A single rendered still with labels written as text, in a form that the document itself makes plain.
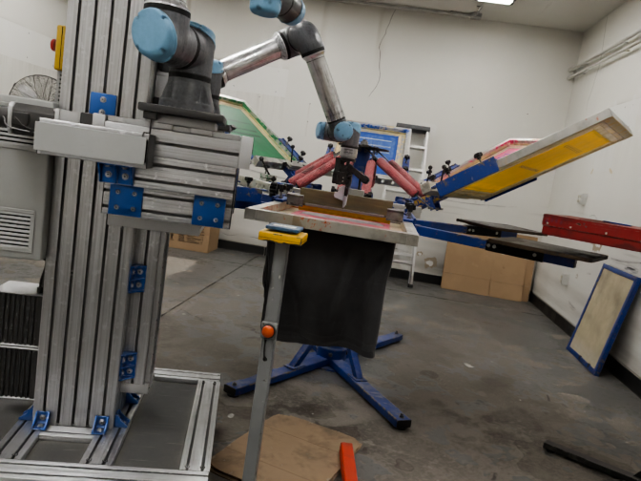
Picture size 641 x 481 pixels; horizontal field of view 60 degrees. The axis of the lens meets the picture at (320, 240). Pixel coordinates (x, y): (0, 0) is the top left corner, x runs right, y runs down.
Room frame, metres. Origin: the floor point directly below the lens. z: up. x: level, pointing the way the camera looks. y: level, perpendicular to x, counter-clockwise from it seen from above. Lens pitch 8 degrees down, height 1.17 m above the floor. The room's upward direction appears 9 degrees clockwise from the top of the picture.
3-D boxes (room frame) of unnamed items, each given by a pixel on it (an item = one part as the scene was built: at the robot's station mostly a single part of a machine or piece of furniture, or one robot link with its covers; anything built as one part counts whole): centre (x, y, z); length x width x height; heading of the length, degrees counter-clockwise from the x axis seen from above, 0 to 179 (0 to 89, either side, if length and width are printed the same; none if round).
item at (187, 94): (1.60, 0.43, 1.31); 0.15 x 0.15 x 0.10
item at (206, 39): (1.60, 0.43, 1.42); 0.13 x 0.12 x 0.14; 163
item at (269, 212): (2.23, -0.06, 0.97); 0.79 x 0.58 x 0.04; 174
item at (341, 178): (2.44, -0.06, 1.15); 0.09 x 0.08 x 0.12; 84
